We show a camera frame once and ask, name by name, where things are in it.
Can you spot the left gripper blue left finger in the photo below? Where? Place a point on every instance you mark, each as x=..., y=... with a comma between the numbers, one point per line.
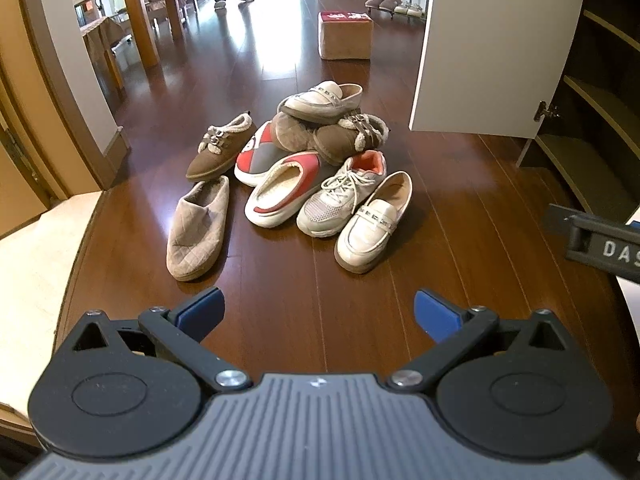
x=177, y=335

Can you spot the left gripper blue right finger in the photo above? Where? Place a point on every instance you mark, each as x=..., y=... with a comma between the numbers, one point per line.
x=456, y=332

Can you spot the beige quilted slipper front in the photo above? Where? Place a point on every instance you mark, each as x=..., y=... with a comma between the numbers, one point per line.
x=197, y=232

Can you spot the beige quilted slipper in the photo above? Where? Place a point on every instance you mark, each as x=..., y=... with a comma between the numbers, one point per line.
x=291, y=134
x=197, y=232

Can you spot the white loafer front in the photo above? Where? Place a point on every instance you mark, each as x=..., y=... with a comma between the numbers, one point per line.
x=362, y=242

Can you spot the white loafer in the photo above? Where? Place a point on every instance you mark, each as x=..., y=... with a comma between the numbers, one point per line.
x=323, y=104
x=362, y=242

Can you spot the red grey slipper front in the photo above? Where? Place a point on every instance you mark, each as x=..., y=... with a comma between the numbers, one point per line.
x=286, y=187

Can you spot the red grey slipper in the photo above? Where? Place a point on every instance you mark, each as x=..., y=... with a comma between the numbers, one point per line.
x=257, y=157
x=286, y=187

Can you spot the white sneaker coral lining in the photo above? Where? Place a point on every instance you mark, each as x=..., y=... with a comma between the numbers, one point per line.
x=326, y=212

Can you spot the brown fleece shoe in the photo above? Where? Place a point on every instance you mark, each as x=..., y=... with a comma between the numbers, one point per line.
x=353, y=134
x=219, y=148

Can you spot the red grey slipper back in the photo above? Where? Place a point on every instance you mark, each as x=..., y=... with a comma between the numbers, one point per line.
x=257, y=157

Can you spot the dark shoe cabinet shelves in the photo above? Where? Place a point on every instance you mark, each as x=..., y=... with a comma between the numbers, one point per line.
x=589, y=132

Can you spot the white cabinet door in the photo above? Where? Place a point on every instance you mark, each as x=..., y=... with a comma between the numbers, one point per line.
x=487, y=66

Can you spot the wooden chair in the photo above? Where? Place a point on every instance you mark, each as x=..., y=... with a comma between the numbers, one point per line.
x=100, y=37

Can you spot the beige cube ottoman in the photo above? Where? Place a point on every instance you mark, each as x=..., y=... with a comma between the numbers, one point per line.
x=344, y=36

